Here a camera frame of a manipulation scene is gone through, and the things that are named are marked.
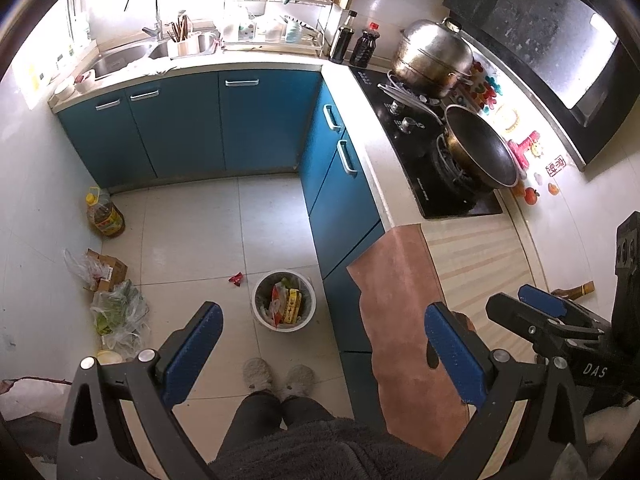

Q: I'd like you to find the beige striped counter mat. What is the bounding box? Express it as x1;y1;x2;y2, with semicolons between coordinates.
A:
419;210;618;356

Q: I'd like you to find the plastic bag of vegetables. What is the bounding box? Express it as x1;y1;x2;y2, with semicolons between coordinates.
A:
90;280;151;351

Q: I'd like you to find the pink wall sticker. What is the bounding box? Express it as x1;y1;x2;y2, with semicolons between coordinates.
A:
507;130;543;171

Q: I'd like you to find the red-capped dark sauce bottle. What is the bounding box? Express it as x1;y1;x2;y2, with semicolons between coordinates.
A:
349;22;381;67

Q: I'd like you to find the white dish cloth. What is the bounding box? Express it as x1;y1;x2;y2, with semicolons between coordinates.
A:
145;57;181;76

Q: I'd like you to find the white woven sack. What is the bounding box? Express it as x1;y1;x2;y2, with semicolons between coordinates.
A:
0;374;75;423

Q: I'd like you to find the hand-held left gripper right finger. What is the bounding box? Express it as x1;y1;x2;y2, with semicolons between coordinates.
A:
424;302;586;480

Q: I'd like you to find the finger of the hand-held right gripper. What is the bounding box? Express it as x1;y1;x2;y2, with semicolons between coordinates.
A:
486;292;611;345
517;284;608;333

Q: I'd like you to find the black wok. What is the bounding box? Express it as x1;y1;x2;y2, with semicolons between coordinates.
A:
437;104;521;192

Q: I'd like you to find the black gas stove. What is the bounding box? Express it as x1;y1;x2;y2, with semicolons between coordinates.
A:
349;66;503;220

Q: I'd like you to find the clear plastic bag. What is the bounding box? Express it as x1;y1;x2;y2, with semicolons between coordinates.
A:
63;248;108;291

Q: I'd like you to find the brown glass bottle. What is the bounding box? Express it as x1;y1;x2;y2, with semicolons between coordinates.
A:
550;281;596;301

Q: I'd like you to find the blue stove-side cabinet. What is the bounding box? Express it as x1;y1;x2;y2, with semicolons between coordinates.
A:
297;79;388;418

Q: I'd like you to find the person's left leg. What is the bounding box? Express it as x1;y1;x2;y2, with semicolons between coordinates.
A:
220;390;283;461

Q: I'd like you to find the person's slipper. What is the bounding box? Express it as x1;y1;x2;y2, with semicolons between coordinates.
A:
281;364;317;395
242;357;275;391

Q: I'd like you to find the cooking oil bottle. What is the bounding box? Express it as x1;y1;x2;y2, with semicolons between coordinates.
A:
85;186;126;238

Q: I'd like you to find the yellow ring wall sticker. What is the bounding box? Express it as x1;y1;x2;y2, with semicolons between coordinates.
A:
492;105;523;136

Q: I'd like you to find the stainless steel sink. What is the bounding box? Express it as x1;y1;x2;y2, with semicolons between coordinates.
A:
90;30;221;81

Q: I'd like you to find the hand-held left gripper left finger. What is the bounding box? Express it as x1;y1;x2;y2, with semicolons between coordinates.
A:
56;301;224;480

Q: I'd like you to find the black range hood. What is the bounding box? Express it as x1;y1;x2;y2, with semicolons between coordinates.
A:
442;0;626;173

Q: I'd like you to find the chrome faucet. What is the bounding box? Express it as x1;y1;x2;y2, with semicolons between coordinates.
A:
124;0;165;42

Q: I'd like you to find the stainless steamer pot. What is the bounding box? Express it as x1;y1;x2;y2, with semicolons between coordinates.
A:
390;17;475;101

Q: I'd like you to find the person's right slipper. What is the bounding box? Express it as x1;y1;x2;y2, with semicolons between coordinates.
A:
281;364;317;395

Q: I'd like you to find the metal dish rack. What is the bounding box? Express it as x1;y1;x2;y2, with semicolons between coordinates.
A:
222;0;336;58

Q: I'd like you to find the utensil holder with chopsticks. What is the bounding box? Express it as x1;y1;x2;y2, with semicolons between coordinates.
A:
166;10;196;58

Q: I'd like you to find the blue sink cabinet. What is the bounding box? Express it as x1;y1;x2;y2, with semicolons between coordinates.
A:
56;67;323;192

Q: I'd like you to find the tall dark sauce bottle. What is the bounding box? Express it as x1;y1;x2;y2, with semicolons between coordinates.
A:
330;10;358;65

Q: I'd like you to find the white trash bin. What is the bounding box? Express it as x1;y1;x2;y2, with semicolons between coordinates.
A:
251;270;317;330

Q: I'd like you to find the person's left slipper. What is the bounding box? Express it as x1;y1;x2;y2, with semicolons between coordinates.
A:
242;357;275;391

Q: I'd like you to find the cardboard box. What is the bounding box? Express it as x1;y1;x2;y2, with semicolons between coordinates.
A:
82;249;129;293

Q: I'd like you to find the person's right forearm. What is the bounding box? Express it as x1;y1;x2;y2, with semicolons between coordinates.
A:
565;400;640;480

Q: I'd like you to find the person's dark fleece top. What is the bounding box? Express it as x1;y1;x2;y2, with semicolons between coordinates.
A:
207;417;451;480

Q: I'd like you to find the group of colourful wall stickers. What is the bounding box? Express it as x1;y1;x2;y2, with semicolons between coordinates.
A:
467;57;503;113

